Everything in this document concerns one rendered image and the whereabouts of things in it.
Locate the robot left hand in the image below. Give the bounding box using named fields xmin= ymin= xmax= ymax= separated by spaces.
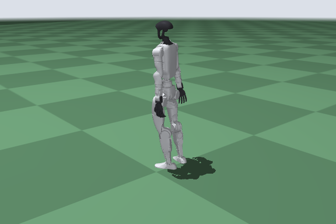
xmin=154 ymin=96 xmax=166 ymax=118

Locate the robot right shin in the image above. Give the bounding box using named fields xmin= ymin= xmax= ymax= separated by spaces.
xmin=172 ymin=122 xmax=183 ymax=158

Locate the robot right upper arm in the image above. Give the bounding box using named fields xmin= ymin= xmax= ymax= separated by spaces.
xmin=175 ymin=43 xmax=179 ymax=69

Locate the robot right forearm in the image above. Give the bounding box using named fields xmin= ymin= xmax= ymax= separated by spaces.
xmin=174 ymin=67 xmax=182 ymax=88

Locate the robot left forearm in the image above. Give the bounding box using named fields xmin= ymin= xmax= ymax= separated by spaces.
xmin=153 ymin=72 xmax=163 ymax=101

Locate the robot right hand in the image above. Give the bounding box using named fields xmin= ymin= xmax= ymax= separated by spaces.
xmin=176 ymin=83 xmax=187 ymax=104

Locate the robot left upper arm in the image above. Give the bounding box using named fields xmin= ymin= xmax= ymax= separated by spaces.
xmin=152 ymin=47 xmax=164 ymax=78

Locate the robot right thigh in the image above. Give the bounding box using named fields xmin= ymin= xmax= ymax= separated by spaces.
xmin=166 ymin=90 xmax=181 ymax=132

